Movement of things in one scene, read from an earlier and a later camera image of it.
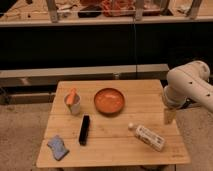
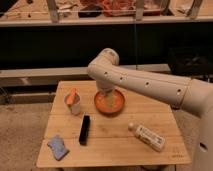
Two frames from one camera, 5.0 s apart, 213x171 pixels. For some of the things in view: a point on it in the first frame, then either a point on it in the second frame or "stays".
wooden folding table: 110,123 stays
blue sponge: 58,147 stays
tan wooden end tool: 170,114 → 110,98
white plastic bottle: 148,137 stays
